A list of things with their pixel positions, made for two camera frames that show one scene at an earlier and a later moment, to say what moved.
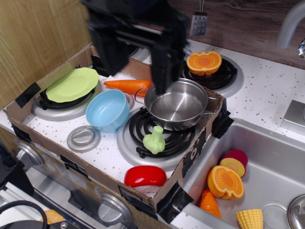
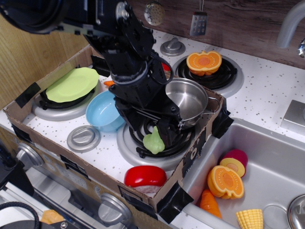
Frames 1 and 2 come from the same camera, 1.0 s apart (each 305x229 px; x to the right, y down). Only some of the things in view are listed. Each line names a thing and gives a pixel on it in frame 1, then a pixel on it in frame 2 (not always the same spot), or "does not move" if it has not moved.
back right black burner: [223, 77] does not move
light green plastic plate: [73, 86] does not move
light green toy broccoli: [155, 142] does not move
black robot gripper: [157, 24] -> [139, 88]
